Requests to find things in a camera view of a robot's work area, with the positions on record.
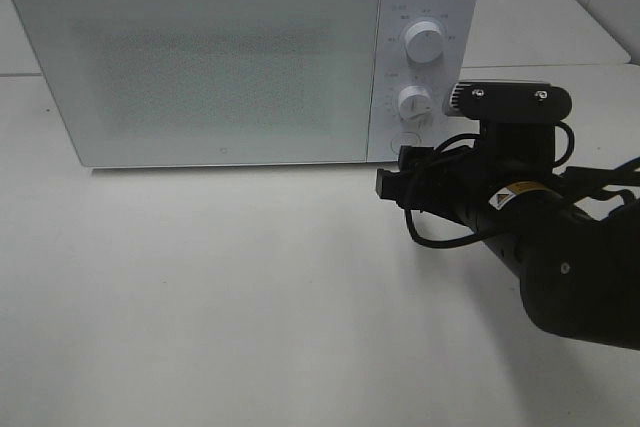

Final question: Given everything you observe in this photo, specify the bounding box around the white microwave door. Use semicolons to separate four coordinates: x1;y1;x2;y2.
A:
12;0;378;168

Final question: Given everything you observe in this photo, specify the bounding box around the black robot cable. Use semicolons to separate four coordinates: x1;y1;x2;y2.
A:
399;121;640;250

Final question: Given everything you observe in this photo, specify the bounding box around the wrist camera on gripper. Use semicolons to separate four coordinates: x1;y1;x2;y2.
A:
443;80;572;125

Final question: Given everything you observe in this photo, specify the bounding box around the upper white control knob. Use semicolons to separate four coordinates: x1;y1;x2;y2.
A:
403;19;444;64

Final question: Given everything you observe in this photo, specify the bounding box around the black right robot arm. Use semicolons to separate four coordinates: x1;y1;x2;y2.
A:
375;121;639;349

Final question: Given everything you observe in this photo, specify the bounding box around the round door release button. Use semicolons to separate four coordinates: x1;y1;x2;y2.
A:
391;132;422;154

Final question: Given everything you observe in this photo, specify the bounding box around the white timer knob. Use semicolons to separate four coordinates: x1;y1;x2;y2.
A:
397;86;434;122

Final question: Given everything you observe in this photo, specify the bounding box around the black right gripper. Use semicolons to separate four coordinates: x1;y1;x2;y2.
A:
375;121;560;227

